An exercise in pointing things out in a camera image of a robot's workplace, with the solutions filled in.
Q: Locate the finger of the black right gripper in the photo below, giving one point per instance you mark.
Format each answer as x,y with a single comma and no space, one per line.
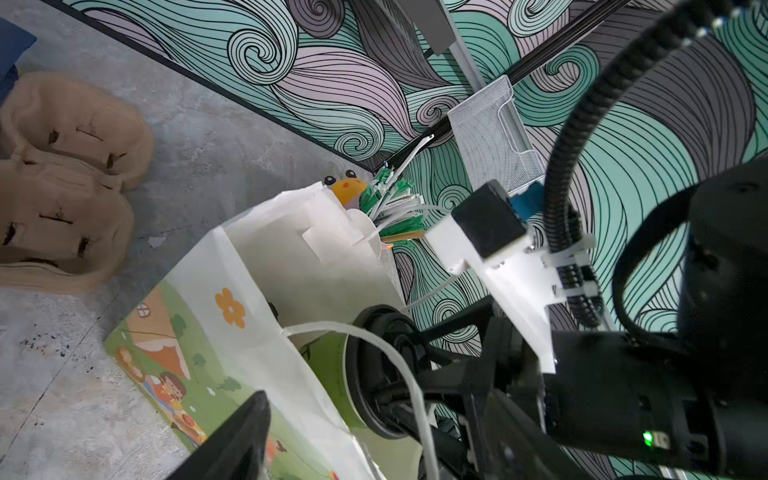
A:
464,329
420,390

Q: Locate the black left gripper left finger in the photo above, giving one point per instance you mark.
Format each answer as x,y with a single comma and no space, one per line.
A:
236,450

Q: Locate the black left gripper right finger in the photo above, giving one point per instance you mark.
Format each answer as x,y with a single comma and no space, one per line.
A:
517,448

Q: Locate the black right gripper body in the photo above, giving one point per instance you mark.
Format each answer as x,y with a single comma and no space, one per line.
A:
609,395

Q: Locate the black plastic cup lid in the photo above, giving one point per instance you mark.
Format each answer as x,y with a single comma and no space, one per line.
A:
384,366

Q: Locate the white paper takeout bag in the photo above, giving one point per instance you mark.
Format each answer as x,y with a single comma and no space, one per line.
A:
231,317

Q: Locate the green paper coffee cup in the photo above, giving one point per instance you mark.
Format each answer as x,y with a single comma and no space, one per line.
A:
326,356

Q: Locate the wrapped straws bundle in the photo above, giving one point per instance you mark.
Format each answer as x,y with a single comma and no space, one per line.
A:
391,202

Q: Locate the red yellow plush toy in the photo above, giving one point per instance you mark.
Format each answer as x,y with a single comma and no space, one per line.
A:
347,188

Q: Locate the brown cup sleeve pile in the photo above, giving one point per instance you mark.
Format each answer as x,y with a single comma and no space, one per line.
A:
69,153

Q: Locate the navy blue napkin stack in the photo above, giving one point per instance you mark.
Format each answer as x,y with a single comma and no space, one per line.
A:
14,42

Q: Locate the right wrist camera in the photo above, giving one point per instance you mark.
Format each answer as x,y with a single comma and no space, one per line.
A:
485,234

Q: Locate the clear acrylic wall holder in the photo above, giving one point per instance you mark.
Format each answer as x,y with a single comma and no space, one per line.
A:
492,139

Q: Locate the aluminium wall rail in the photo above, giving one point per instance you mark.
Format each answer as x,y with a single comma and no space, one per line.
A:
434,22

